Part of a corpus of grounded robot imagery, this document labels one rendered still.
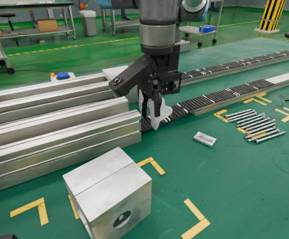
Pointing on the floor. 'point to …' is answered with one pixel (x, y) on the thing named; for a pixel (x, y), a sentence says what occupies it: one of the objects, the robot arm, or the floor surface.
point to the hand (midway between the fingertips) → (147, 120)
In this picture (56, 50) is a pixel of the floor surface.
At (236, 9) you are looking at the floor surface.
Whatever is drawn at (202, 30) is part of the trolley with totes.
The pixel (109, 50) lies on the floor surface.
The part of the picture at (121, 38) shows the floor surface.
